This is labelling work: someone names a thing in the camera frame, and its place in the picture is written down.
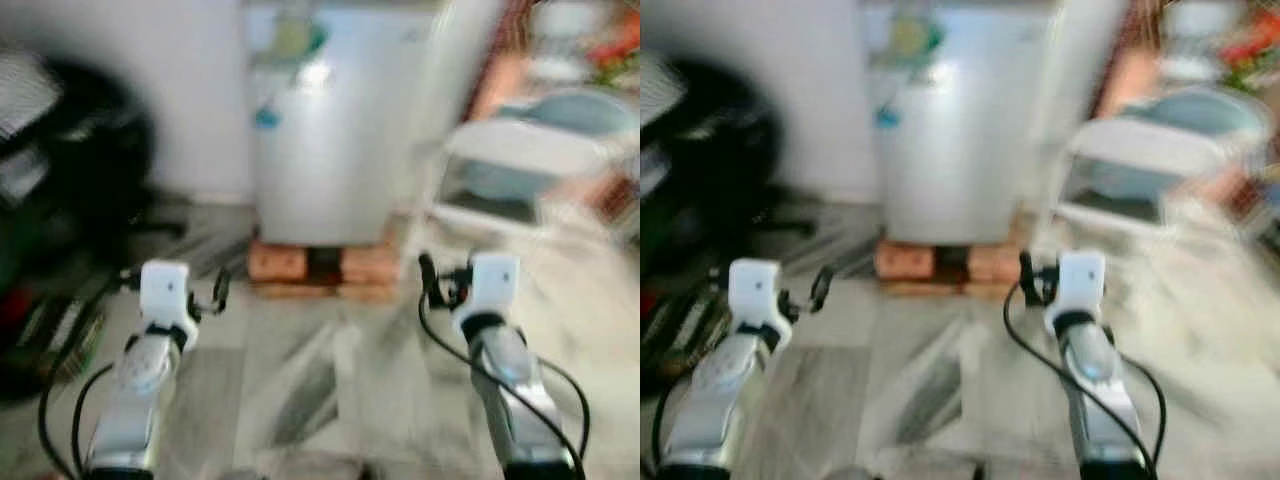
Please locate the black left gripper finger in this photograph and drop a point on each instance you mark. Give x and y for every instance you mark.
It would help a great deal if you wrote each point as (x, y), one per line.
(822, 288)
(222, 290)

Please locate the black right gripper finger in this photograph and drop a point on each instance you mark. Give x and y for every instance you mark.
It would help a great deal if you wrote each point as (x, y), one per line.
(428, 280)
(1027, 278)

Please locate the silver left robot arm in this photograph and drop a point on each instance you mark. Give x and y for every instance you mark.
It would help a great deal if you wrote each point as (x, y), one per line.
(715, 395)
(140, 390)

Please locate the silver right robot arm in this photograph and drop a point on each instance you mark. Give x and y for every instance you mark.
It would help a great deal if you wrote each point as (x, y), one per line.
(1100, 390)
(510, 390)

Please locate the white single door fridge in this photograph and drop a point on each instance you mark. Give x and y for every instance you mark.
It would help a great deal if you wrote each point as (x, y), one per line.
(965, 215)
(350, 215)

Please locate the small blue fridge sticker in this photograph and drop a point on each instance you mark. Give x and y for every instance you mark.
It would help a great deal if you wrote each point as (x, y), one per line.
(266, 118)
(886, 117)

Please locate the green round fridge sticker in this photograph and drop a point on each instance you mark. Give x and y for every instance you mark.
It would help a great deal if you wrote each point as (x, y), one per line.
(298, 38)
(915, 40)

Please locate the light wooden plank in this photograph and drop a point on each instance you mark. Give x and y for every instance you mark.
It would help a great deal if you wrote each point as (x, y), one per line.
(945, 289)
(320, 291)

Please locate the large black bulky object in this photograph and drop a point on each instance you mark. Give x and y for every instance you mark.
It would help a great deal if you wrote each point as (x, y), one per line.
(715, 160)
(90, 160)

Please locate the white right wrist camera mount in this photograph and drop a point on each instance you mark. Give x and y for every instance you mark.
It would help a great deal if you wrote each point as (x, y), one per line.
(495, 283)
(1082, 280)

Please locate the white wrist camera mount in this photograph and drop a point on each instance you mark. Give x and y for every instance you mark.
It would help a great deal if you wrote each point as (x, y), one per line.
(165, 290)
(755, 290)
(1082, 280)
(495, 283)

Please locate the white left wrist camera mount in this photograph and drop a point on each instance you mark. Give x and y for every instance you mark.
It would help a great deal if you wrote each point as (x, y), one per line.
(755, 290)
(165, 290)

